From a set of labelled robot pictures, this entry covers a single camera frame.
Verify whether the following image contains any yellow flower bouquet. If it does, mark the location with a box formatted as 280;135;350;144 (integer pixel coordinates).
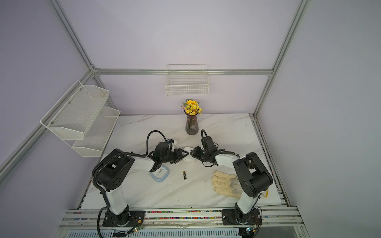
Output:
182;100;203;116

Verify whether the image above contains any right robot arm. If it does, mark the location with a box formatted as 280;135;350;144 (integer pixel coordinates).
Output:
190;136;273;215

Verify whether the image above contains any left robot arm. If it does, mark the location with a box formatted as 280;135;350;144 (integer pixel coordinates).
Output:
92;141;190;217

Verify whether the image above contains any white two-tier mesh shelf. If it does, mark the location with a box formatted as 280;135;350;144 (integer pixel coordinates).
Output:
40;81;120;157

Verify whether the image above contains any dark glass vase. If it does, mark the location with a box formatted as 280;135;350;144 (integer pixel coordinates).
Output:
185;113;199;135

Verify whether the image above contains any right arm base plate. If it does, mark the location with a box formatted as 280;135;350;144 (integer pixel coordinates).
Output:
221;209;262;225

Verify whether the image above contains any cream work glove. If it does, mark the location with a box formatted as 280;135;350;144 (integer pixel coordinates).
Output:
211;171;243;198

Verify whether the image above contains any white wire wall basket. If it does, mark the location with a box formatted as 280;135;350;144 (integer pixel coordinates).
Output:
165;64;209;96

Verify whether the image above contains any light blue alarm clock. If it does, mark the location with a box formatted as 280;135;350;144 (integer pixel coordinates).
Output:
150;165;169;182

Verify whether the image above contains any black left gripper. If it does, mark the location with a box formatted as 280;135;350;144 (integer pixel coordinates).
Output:
161;148;189;165

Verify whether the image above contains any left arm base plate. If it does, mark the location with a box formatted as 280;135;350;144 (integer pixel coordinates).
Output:
102;208;146;227

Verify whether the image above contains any aluminium front rail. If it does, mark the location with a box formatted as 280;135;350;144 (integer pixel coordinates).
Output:
54;206;310;238

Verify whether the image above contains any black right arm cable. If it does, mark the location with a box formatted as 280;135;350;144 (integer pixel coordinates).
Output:
200;129;239;168

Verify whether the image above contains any aluminium frame profile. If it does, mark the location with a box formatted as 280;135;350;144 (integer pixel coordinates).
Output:
0;0;312;209

